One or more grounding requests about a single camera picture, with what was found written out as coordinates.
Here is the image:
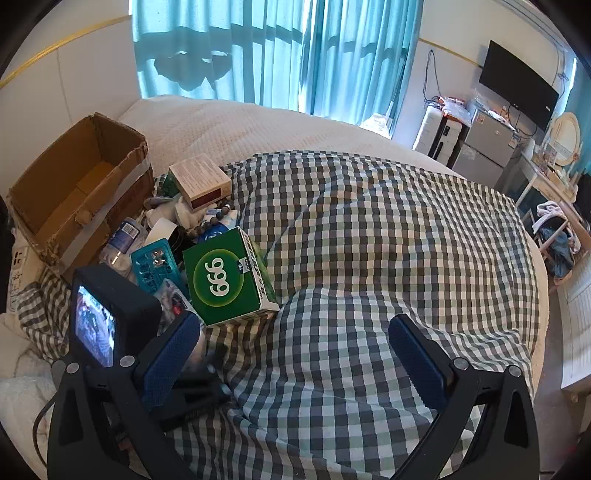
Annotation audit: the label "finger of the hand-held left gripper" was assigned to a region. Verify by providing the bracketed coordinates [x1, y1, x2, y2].
[178, 371, 222, 393]
[157, 390, 232, 432]

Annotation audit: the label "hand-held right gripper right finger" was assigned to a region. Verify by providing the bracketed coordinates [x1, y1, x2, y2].
[388, 314, 541, 480]

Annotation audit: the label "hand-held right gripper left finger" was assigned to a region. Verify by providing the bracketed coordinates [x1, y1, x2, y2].
[47, 311, 202, 480]

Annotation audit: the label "grey bead bracelet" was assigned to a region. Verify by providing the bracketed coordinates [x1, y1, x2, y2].
[191, 199, 237, 243]

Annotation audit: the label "beige medicine box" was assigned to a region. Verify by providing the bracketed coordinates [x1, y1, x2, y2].
[168, 156, 232, 212]

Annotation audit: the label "brown cardboard box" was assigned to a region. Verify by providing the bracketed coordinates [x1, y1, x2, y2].
[6, 113, 155, 267]

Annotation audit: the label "printed plastic packet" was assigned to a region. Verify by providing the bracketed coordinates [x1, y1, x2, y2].
[157, 279, 199, 333]

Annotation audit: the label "teal blister pack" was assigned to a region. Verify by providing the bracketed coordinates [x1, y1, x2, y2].
[130, 237, 185, 294]

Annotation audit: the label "blue label water bottle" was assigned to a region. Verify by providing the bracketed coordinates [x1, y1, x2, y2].
[99, 217, 144, 278]

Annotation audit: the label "green medicine box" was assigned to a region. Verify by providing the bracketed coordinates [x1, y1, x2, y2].
[182, 226, 281, 328]

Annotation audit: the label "white cloth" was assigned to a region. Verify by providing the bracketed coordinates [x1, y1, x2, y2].
[148, 198, 208, 229]

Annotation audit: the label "blue packet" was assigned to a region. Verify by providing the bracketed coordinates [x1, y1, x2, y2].
[198, 224, 237, 243]

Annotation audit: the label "printed white pillow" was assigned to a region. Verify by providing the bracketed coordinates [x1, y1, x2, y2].
[7, 244, 47, 315]

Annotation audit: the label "checkered blanket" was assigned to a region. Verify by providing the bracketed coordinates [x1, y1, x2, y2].
[18, 150, 536, 480]

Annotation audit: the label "white fluffy blanket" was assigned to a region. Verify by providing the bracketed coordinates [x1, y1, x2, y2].
[0, 314, 61, 462]

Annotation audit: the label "white radiator panel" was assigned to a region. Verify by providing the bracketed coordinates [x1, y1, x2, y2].
[556, 265, 591, 402]

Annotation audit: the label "wooden chair with clothes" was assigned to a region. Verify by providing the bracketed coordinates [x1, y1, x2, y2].
[531, 200, 583, 278]

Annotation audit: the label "white vanity desk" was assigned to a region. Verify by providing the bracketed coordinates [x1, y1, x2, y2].
[515, 152, 587, 222]

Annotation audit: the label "silver small fridge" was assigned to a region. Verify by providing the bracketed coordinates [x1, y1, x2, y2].
[452, 110, 527, 183]

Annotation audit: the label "white suitcase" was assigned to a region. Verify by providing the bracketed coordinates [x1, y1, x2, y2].
[412, 107, 446, 158]

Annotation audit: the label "white plastic bag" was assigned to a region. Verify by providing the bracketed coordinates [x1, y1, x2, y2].
[360, 112, 393, 137]

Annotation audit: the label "orange white packages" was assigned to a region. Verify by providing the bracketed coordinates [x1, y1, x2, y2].
[441, 97, 476, 121]

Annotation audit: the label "oval vanity mirror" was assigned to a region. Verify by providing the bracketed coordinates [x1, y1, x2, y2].
[547, 112, 580, 168]

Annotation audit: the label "teal window curtain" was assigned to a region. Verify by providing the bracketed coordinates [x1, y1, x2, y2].
[130, 0, 319, 109]
[300, 0, 424, 139]

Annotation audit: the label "narrow teal curtain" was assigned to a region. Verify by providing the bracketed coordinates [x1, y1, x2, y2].
[561, 55, 591, 176]

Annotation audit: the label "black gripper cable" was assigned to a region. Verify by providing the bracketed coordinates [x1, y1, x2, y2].
[31, 394, 61, 446]

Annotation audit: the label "black wall television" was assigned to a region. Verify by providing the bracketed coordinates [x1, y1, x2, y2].
[479, 40, 560, 131]

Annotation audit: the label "black wall cable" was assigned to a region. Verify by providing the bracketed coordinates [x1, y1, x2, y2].
[424, 48, 439, 107]

